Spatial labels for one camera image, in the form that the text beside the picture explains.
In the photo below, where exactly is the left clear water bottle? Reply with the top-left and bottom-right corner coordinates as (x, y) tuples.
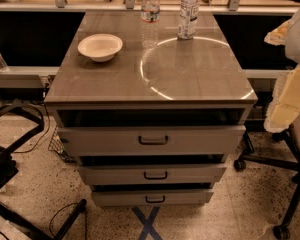
(141, 0), (160, 23)

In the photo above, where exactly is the right clear water bottle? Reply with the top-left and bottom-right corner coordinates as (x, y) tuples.
(178, 0), (200, 40)

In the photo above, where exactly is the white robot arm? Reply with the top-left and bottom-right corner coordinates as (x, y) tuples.
(264, 8), (300, 133)

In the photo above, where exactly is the grey three-drawer cabinet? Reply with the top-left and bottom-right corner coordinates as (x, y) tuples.
(45, 11), (257, 193)

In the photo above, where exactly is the black floor cable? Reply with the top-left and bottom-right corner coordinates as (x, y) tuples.
(48, 201), (88, 240)

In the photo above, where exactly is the white paper bowl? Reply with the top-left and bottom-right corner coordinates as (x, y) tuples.
(77, 34), (123, 62)

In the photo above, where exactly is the grey drawer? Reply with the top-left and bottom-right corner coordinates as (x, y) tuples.
(78, 164), (225, 185)
(58, 125), (245, 156)
(91, 189), (213, 207)

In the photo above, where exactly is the black chair left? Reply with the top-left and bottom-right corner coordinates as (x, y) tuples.
(0, 99), (87, 240)

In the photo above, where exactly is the black office chair right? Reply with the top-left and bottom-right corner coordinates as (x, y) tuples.
(233, 105), (300, 240)

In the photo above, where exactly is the clear water bottle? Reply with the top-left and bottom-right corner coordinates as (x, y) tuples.
(178, 0), (200, 40)
(141, 0), (160, 23)

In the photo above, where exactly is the wire mesh basket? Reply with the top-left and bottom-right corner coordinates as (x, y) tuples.
(48, 127), (75, 163)

